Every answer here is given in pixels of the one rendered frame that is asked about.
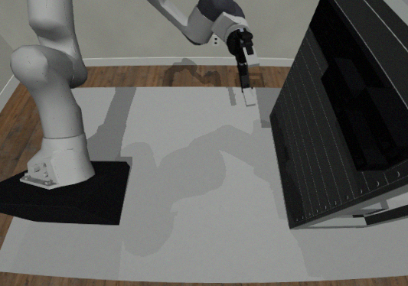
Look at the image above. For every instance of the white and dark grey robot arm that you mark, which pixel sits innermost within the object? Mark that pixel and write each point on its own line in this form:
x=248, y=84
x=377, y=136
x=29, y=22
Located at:
x=50, y=74

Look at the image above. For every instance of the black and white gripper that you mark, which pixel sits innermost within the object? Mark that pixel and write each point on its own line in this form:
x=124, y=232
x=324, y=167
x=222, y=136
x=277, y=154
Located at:
x=240, y=45

